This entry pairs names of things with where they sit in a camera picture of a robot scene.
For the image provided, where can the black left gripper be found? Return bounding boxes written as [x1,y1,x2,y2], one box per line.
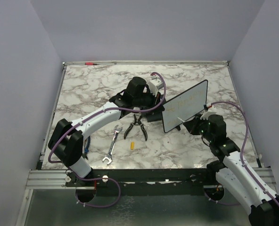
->
[134,88,165,115]

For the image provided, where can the black front mounting rail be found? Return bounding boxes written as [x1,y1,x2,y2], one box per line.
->
[37,162,234,197]

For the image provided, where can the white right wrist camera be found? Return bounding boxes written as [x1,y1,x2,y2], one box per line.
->
[200,104,217,120]

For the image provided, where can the red marker on rail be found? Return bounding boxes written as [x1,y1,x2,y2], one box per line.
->
[84,62,99,65]

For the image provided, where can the blue handled cutters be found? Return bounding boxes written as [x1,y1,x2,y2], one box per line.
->
[82,137,90,160]

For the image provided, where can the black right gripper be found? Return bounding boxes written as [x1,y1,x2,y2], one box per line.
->
[184,113,214,142]

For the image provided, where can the black handled pliers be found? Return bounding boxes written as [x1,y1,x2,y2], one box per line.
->
[123,114,148,141]

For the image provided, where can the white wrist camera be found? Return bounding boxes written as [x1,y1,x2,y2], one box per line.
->
[148,78,164,92]
[200,104,217,120]

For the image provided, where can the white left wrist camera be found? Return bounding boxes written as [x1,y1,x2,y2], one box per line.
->
[148,78,164,92]

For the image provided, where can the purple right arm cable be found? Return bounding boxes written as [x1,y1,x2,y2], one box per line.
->
[209,101,279,224]

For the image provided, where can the black framed whiteboard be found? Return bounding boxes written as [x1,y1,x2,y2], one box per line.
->
[162,80,208,133]

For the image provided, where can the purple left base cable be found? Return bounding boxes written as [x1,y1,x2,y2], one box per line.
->
[75,176,122,208]

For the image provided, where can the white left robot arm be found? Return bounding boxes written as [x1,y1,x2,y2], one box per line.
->
[48,72,166,186]

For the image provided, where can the silver open-end wrench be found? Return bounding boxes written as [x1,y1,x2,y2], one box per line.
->
[102,125,123,165]

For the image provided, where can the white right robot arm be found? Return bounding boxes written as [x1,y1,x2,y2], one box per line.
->
[183,114,279,226]

